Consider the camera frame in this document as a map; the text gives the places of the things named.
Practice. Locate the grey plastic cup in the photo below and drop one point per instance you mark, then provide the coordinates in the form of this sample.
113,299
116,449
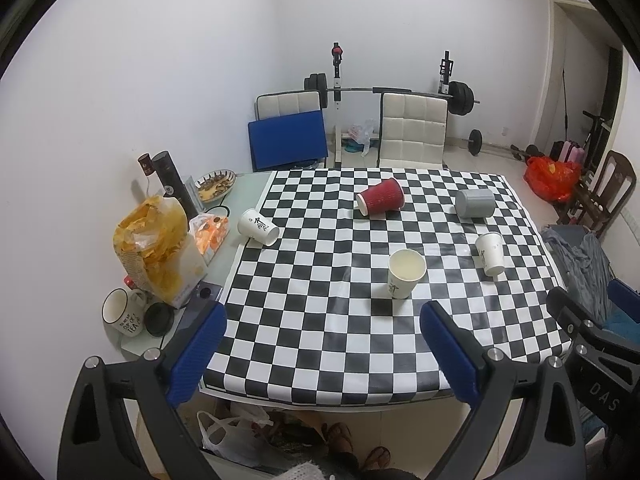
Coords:
475,204

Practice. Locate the red plastic bag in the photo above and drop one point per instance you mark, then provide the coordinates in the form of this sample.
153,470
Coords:
550,177

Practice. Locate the white plastic bag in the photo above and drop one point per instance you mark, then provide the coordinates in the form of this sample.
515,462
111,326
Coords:
230,437

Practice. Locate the white door frame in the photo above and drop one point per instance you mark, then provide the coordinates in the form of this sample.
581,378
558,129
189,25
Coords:
552,60

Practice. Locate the black round lid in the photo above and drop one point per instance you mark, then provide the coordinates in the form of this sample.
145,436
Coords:
159,319

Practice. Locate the person's right foot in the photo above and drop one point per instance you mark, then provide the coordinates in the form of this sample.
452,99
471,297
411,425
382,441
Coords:
377,459

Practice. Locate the black scooter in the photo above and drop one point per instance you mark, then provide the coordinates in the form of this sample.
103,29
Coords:
596,130

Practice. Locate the person's foot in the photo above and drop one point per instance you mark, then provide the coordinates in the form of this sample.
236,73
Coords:
377,459
340,439

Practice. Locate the clear plastic bag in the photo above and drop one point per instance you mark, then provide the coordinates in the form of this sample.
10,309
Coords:
362,134

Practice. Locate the dark grey phone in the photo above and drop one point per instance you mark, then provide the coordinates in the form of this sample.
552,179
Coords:
200,296

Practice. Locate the white barbell rack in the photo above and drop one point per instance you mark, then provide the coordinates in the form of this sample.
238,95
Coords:
338,95

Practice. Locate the small barbell on floor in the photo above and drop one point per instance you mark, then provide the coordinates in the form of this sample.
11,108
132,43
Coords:
475,141

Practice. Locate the person's left foot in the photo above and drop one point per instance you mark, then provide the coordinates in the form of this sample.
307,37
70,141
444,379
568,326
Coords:
340,439

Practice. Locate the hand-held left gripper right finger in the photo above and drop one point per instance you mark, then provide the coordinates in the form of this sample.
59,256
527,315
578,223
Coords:
451,355

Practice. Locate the barbell with black plates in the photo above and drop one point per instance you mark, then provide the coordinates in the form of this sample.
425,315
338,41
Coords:
462,95

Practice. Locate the blue board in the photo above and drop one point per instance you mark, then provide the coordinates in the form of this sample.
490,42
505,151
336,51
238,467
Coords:
289,141

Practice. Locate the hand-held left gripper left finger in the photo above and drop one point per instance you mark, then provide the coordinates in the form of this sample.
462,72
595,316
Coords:
194,357

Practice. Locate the white padded chair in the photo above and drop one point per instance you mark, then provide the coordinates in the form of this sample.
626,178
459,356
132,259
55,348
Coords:
412,130
287,104

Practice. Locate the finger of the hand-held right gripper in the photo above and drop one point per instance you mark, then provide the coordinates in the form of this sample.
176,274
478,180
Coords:
570,307
625,292

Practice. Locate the white paper cup grey print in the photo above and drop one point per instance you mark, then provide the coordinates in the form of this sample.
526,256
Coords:
490,255

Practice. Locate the dark wooden chair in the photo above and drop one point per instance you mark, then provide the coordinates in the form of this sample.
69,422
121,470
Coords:
607,185

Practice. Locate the yellow chips bag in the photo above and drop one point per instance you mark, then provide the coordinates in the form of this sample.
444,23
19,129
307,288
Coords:
150,240

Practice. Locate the orange snack packet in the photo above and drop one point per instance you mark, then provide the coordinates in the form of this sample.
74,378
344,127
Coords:
210,235

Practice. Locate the black white checkered tablecloth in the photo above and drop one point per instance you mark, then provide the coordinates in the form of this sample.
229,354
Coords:
325,320

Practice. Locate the black cylindrical bottle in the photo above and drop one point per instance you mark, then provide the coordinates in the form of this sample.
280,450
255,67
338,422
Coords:
172,180

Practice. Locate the grey cloth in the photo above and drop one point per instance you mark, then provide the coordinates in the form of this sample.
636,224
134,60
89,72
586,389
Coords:
580,260

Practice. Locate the white mug black lettering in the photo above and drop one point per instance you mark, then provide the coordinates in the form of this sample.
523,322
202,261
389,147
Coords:
122,312

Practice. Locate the red ribbed paper cup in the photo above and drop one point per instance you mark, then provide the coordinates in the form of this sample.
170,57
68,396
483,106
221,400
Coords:
382,197

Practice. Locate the white paper cup green print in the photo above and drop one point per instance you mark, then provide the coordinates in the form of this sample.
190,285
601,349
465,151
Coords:
257,226
405,272

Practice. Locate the patterned ceramic bowl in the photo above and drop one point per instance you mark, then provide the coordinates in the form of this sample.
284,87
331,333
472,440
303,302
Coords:
215,186

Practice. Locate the pink suitcase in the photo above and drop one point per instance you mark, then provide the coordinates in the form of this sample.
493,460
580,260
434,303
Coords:
567,152

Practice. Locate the small white black-rimmed dish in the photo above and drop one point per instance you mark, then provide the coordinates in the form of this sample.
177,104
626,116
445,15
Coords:
218,211

